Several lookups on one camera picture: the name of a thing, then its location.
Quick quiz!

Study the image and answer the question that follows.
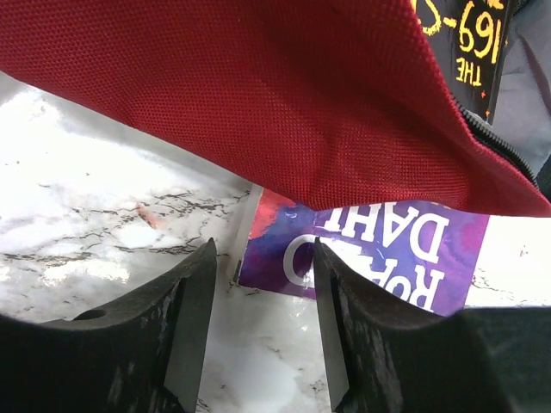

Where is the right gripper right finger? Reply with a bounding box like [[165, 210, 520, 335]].
[[313, 242, 550, 412]]

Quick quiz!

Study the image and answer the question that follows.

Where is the treehouse storey book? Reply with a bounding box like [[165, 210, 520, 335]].
[[411, 0, 517, 124]]

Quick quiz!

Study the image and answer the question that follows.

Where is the Roald Dahl Charlie book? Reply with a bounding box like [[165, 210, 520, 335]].
[[232, 186, 489, 316]]

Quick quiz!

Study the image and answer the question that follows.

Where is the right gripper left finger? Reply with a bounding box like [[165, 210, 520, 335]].
[[1, 241, 217, 412]]

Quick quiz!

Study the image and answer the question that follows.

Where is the red backpack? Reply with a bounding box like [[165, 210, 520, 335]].
[[1, 1, 550, 217]]

